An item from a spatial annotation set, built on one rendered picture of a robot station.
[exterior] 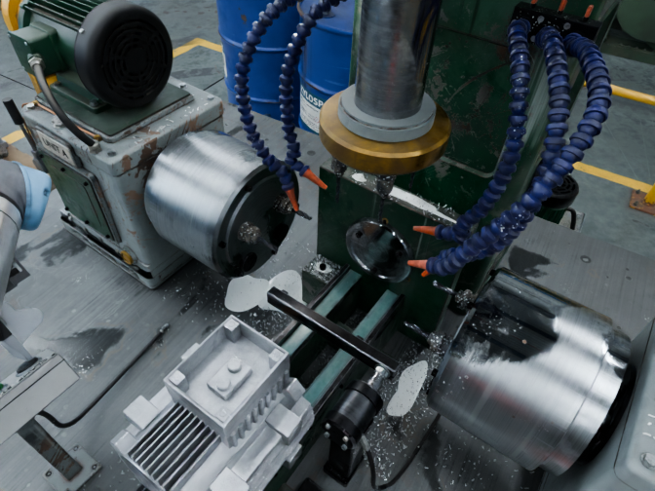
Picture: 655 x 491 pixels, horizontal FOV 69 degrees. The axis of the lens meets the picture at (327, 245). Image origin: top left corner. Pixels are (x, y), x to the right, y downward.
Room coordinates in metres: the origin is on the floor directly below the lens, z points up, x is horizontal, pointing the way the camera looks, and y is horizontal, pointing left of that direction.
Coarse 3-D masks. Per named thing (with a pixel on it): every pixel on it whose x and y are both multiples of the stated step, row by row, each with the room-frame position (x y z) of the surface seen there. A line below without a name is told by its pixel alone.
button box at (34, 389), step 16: (48, 352) 0.34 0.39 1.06; (32, 368) 0.31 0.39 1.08; (48, 368) 0.31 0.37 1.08; (64, 368) 0.32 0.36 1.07; (16, 384) 0.28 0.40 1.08; (32, 384) 0.29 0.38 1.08; (48, 384) 0.29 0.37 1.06; (64, 384) 0.30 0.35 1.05; (0, 400) 0.26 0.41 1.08; (16, 400) 0.26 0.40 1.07; (32, 400) 0.27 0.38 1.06; (48, 400) 0.28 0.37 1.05; (0, 416) 0.24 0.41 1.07; (16, 416) 0.25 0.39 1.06; (32, 416) 0.25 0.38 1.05; (0, 432) 0.23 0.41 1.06; (16, 432) 0.23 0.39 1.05
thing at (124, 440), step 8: (288, 384) 0.30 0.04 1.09; (296, 384) 0.30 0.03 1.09; (288, 392) 0.29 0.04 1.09; (296, 392) 0.29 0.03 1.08; (304, 392) 0.30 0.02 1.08; (296, 400) 0.28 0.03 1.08; (120, 432) 0.23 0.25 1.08; (128, 432) 0.22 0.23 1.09; (112, 440) 0.22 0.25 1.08; (120, 440) 0.21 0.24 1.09; (128, 440) 0.22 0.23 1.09; (136, 440) 0.22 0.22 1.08; (120, 448) 0.21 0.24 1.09; (128, 448) 0.21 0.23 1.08
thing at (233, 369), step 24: (216, 336) 0.34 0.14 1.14; (240, 336) 0.35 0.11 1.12; (264, 336) 0.34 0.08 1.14; (192, 360) 0.30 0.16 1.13; (216, 360) 0.31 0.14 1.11; (240, 360) 0.31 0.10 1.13; (264, 360) 0.32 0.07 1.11; (288, 360) 0.31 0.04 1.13; (168, 384) 0.26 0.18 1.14; (192, 384) 0.28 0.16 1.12; (216, 384) 0.27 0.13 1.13; (240, 384) 0.28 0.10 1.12; (264, 384) 0.27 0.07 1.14; (192, 408) 0.24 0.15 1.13; (216, 408) 0.25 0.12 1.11; (240, 408) 0.24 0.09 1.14; (216, 432) 0.22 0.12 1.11; (240, 432) 0.23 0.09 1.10
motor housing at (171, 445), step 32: (160, 416) 0.25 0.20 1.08; (192, 416) 0.24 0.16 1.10; (160, 448) 0.20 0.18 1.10; (192, 448) 0.21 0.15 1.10; (224, 448) 0.21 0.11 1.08; (256, 448) 0.22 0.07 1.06; (288, 448) 0.24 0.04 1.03; (160, 480) 0.17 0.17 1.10; (192, 480) 0.18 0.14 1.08; (256, 480) 0.19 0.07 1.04
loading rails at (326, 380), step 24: (336, 288) 0.60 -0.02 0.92; (360, 288) 0.64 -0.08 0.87; (336, 312) 0.57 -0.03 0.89; (384, 312) 0.55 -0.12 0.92; (288, 336) 0.48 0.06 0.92; (312, 336) 0.50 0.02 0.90; (384, 336) 0.53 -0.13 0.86; (312, 360) 0.50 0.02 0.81; (336, 360) 0.44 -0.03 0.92; (312, 384) 0.39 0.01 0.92; (336, 384) 0.39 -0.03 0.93; (312, 432) 0.33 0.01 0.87
